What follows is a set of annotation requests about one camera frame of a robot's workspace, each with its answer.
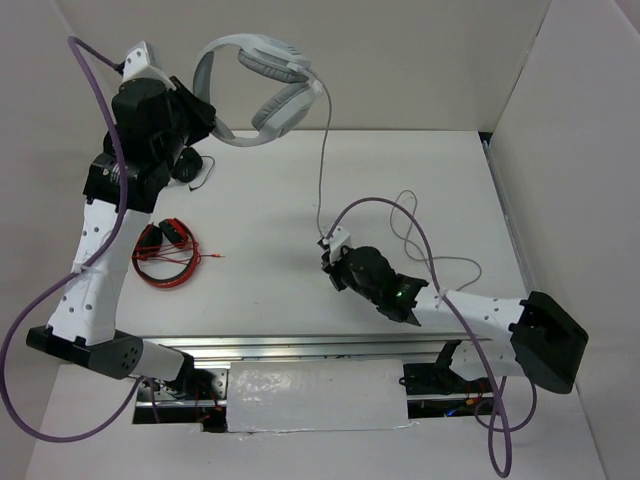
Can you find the red black headphones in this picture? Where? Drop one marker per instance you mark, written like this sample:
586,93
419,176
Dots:
170,241

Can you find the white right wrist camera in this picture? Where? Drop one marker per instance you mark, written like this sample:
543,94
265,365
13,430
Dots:
333,243

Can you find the white foil-covered panel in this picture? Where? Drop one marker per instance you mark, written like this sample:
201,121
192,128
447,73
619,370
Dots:
327,395

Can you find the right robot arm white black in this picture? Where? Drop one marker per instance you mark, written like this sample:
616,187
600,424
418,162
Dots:
535,337

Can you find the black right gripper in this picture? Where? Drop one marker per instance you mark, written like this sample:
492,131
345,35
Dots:
334,267

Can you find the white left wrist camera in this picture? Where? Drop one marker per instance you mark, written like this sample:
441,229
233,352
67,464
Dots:
143,62

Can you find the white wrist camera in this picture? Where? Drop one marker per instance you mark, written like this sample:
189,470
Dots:
333,243
143,62

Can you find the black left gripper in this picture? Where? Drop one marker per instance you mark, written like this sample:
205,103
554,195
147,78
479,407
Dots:
201,111

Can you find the front aluminium rail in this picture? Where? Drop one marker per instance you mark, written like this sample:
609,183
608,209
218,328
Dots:
211,349

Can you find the black on-ear headphones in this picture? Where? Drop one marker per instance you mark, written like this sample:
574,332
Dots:
193,169

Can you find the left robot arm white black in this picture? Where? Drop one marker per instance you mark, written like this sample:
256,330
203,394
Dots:
121,192

